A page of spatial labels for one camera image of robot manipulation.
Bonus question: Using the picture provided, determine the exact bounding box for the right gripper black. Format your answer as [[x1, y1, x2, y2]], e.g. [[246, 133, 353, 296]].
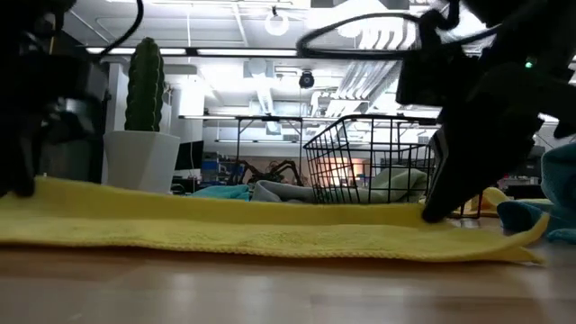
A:
[[421, 57, 576, 225]]

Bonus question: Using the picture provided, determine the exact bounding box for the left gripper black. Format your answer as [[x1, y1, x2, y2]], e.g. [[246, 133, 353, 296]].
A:
[[0, 44, 110, 200]]

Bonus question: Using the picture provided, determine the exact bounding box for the green microfiber towel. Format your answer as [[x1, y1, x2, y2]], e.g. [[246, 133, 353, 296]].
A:
[[355, 166, 429, 205]]

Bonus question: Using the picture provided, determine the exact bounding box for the black wire basket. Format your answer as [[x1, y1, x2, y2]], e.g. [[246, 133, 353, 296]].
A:
[[303, 113, 485, 221]]

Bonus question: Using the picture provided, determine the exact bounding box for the teal microfiber towel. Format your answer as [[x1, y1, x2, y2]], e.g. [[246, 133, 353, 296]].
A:
[[188, 184, 252, 203], [496, 142, 576, 247]]

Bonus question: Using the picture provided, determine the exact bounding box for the yellow microfiber towel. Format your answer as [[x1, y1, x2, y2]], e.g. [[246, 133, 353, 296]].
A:
[[454, 185, 512, 219], [0, 175, 552, 266]]

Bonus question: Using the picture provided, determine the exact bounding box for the grey microfiber towel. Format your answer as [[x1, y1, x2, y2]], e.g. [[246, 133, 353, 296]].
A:
[[250, 179, 356, 205]]

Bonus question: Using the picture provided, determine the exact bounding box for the white faceted plant pot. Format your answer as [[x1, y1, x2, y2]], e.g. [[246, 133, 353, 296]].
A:
[[102, 130, 182, 195]]

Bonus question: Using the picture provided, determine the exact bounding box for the green cactus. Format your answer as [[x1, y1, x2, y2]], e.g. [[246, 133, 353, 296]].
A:
[[124, 37, 166, 133]]

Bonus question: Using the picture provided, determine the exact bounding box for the dark computer monitor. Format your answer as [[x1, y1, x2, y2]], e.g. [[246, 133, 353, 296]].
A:
[[174, 139, 205, 172]]

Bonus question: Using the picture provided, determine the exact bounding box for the round ceiling lamp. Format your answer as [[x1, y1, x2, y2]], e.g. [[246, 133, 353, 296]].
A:
[[264, 6, 290, 37]]

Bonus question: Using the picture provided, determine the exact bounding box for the long ceiling light strip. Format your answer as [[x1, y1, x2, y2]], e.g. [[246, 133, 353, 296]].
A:
[[84, 45, 406, 60]]

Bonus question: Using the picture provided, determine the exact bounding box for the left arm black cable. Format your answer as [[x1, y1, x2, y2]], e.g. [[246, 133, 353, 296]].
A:
[[95, 0, 146, 62]]

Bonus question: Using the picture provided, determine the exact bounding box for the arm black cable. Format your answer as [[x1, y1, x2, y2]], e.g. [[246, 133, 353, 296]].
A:
[[95, 0, 146, 62], [295, 0, 501, 62]]

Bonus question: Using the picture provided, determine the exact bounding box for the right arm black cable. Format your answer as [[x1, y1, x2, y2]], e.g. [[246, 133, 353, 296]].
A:
[[295, 0, 501, 62]]

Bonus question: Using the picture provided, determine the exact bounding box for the black metal frame stand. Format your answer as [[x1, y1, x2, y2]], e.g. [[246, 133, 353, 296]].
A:
[[233, 114, 307, 179]]

